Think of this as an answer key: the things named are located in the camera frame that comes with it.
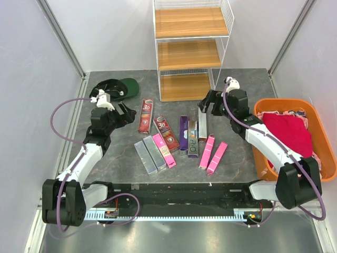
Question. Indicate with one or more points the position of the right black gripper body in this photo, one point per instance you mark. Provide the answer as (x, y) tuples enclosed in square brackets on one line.
[(224, 113)]

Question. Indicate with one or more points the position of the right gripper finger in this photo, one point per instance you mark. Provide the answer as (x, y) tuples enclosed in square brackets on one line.
[(204, 104), (217, 106)]

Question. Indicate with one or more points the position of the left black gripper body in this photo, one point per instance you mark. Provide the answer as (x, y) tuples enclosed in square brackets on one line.
[(116, 121)]

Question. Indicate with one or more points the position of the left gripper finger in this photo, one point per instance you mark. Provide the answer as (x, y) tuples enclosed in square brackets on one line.
[(123, 107), (130, 115)]

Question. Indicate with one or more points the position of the red toothpaste box silver side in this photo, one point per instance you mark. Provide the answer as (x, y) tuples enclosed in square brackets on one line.
[(202, 126)]

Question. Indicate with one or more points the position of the silver R&O toothpaste box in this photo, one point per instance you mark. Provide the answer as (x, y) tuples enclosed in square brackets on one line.
[(193, 145)]

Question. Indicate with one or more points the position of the red 3d toothpaste box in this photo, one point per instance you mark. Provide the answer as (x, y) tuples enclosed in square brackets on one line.
[(146, 116), (166, 133)]

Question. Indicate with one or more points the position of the purple toothpaste box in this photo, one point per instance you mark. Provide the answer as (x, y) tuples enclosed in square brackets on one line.
[(184, 120)]

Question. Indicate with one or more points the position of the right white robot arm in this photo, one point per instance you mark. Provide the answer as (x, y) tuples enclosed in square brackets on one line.
[(298, 179)]

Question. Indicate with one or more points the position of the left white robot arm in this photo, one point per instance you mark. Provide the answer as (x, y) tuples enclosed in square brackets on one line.
[(64, 200)]

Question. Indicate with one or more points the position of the green black baseball cap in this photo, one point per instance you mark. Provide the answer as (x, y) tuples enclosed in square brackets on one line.
[(118, 90)]

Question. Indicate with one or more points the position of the pink white clothes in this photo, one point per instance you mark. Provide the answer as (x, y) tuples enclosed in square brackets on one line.
[(295, 114)]

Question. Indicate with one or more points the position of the silver toothpaste box left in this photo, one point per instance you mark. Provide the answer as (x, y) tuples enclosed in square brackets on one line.
[(145, 157)]

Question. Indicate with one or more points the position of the silver toothpaste box right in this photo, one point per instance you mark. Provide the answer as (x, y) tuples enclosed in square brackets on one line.
[(155, 153)]

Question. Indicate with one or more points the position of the pink toothpaste box centre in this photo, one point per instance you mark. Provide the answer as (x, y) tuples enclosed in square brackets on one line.
[(207, 152)]

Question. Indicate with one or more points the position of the pink toothpaste box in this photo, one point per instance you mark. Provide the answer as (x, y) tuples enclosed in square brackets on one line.
[(216, 158), (160, 143), (207, 152)]

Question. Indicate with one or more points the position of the pink toothpaste box right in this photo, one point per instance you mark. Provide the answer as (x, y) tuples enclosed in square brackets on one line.
[(216, 158)]

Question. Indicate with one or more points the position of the pink toothpaste box left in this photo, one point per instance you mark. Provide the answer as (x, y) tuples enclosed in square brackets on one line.
[(160, 143)]

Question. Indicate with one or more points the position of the red cloth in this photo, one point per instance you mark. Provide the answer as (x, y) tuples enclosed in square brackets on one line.
[(288, 133)]

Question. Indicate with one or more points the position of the orange plastic basket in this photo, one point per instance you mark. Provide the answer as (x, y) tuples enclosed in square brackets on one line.
[(321, 145)]

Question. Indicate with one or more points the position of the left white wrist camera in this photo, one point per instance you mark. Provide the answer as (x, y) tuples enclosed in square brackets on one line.
[(102, 100)]

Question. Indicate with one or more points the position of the white wire wooden shelf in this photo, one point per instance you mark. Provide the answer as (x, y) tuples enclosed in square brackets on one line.
[(191, 39)]

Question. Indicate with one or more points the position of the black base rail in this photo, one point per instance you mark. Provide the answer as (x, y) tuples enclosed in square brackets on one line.
[(183, 199)]

